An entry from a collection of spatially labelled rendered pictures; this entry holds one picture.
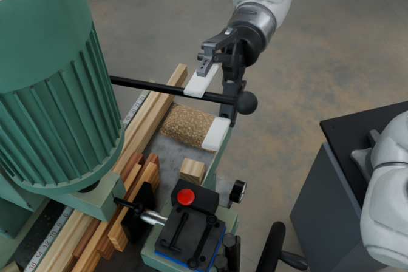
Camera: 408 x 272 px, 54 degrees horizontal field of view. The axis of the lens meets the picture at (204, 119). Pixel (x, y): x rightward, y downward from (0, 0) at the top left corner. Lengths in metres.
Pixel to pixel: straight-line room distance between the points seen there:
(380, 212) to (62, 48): 0.77
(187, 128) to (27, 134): 0.48
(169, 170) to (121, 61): 1.54
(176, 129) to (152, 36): 1.61
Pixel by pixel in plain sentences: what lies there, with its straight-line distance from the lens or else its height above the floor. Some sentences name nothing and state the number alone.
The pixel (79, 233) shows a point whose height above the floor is 0.94.
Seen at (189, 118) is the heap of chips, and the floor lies 0.94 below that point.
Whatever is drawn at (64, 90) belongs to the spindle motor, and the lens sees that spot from 0.44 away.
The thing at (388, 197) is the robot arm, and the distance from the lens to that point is 0.96.
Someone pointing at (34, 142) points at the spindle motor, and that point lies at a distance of 0.49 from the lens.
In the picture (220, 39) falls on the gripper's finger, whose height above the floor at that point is 1.22.
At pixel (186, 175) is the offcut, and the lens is 0.84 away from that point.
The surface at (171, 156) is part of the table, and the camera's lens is 0.89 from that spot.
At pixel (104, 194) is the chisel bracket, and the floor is 1.03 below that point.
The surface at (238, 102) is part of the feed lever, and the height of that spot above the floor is 1.22.
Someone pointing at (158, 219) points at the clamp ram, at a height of 0.96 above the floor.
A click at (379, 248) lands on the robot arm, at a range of 1.00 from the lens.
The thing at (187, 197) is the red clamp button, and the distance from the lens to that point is 0.71.
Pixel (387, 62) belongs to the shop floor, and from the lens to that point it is 2.52.
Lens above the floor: 1.67
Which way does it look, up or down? 55 degrees down
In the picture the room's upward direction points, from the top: straight up
